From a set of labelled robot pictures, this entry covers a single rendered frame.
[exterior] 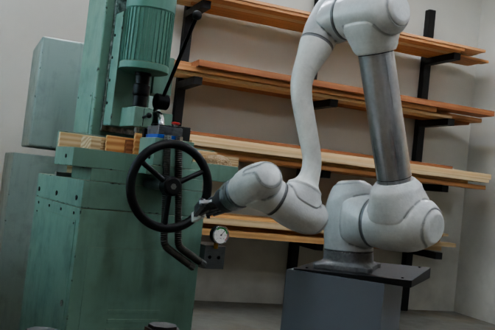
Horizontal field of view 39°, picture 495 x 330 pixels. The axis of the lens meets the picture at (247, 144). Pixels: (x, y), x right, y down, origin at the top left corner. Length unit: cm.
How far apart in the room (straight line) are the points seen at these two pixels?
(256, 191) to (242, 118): 328
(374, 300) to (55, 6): 334
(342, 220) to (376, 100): 40
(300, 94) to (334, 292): 59
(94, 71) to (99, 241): 70
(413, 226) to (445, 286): 407
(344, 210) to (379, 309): 31
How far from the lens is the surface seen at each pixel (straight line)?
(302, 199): 192
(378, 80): 200
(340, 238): 219
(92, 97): 269
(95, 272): 234
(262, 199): 187
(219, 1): 467
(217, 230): 243
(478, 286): 594
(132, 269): 238
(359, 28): 198
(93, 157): 231
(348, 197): 218
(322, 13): 207
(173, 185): 219
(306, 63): 203
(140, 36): 249
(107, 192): 233
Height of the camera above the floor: 84
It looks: 3 degrees up
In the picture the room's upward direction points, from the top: 6 degrees clockwise
